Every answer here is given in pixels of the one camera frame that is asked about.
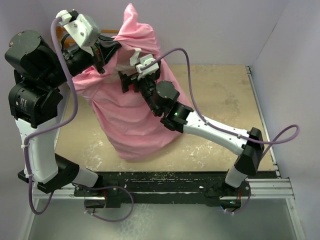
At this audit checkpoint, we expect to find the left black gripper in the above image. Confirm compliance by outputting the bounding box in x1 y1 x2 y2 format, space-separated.
39 33 123 90

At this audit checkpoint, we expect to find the white yellow pillow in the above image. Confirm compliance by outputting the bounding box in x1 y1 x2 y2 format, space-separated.
114 64 137 75

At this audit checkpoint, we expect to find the pink satin pillowcase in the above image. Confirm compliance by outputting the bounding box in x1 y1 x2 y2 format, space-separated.
72 3 180 162

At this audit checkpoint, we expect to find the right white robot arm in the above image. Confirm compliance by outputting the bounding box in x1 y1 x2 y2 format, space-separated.
118 71 265 196

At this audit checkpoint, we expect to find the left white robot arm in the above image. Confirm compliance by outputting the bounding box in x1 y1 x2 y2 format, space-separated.
4 30 104 196

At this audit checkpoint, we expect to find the wooden shelf rack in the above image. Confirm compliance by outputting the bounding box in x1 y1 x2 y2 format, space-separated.
56 26 119 34

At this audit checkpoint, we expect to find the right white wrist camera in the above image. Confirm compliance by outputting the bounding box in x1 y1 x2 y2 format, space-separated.
129 47 160 80

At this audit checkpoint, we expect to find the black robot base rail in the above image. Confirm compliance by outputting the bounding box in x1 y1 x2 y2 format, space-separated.
74 171 251 209

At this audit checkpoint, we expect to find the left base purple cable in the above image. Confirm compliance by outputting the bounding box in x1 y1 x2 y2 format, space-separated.
84 187 135 223

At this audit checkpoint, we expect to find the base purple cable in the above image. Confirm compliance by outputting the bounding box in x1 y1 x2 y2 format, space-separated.
84 187 135 223
223 183 252 216

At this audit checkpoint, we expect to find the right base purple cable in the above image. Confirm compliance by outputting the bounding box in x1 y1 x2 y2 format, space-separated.
223 183 252 216

